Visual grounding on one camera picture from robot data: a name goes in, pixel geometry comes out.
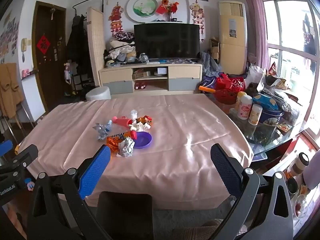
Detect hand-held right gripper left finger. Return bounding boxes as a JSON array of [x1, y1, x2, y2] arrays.
[[26, 144, 112, 240]]

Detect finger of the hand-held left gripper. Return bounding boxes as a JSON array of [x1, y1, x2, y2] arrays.
[[0, 144, 39, 180], [0, 140, 13, 167]]

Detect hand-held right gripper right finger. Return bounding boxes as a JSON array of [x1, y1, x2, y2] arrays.
[[210, 143, 293, 240]]

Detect crushed clear plastic bottle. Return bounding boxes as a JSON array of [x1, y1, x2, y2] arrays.
[[92, 120, 113, 140]]

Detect white tissue paper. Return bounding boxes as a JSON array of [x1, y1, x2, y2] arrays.
[[129, 120, 152, 132]]

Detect crumpled silver foil ball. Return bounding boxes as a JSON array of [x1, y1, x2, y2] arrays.
[[117, 137, 135, 157]]

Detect orange candy tube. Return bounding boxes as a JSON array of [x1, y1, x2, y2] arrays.
[[106, 130, 138, 155]]

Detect pink satin tablecloth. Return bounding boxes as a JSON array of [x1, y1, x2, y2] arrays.
[[15, 94, 254, 210]]

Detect red ribbed cup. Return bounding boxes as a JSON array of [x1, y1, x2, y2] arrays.
[[116, 116, 133, 127]]

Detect purple plastic dish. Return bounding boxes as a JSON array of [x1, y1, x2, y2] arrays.
[[133, 131, 153, 149]]

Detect small white yellow bottle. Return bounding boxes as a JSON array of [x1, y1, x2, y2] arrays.
[[248, 104, 263, 125]]

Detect white bottle pink label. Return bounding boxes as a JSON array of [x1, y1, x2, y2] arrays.
[[237, 95, 253, 120]]

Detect blue cookie tin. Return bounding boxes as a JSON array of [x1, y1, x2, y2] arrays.
[[260, 105, 285, 127]]

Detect orange red snack wrapper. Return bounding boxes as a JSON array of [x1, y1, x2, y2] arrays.
[[136, 115, 153, 127]]

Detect glass jar dark lid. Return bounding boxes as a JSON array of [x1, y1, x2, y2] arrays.
[[285, 152, 310, 178]]

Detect white round stool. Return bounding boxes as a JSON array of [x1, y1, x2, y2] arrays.
[[86, 86, 111, 102]]

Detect dark brown door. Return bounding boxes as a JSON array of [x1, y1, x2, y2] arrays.
[[32, 1, 73, 110]]

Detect blue snack bag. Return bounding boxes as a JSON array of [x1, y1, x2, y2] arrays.
[[252, 93, 279, 110]]

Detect red plastic basket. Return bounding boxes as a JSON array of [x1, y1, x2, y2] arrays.
[[212, 74, 246, 105]]

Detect purple bag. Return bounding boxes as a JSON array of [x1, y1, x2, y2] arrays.
[[201, 76, 218, 90]]

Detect beige grey television cabinet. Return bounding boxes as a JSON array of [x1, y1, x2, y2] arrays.
[[99, 63, 203, 96]]

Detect pile of snack bags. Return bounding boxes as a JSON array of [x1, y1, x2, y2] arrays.
[[246, 62, 300, 110]]

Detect blue grey clothes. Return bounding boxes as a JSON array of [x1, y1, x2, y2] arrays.
[[199, 51, 222, 77]]

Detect red diamond door sign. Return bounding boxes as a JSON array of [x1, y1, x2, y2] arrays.
[[36, 34, 51, 55]]

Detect cream standing air conditioner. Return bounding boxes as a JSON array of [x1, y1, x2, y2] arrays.
[[218, 1, 248, 75]]

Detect dark coats on rack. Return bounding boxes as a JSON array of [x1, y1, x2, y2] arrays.
[[65, 0, 104, 95]]

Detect cardboard boxes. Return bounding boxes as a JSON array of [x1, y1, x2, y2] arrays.
[[209, 37, 220, 64]]

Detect pile of clothes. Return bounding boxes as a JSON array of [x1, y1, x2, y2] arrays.
[[104, 31, 137, 68]]

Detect woven folding screen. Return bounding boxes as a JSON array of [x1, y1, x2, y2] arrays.
[[87, 7, 107, 88]]

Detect black flat television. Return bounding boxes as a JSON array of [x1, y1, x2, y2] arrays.
[[134, 22, 200, 60]]

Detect white framed window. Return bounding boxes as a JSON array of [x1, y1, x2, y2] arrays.
[[257, 0, 320, 135]]

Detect purple curtain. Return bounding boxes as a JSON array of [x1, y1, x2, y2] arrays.
[[241, 0, 269, 70]]

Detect red hanging fish decoration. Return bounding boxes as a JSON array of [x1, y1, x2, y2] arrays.
[[108, 2, 125, 39]]

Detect hanging doll decoration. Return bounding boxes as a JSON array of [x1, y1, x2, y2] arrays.
[[189, 2, 205, 42]]

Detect red flags and flowers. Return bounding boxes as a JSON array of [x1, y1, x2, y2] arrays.
[[155, 0, 180, 22]]

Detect wall photos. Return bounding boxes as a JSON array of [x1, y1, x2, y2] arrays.
[[0, 17, 20, 58]]

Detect round white wall art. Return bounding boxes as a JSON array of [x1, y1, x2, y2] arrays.
[[126, 0, 158, 18]]

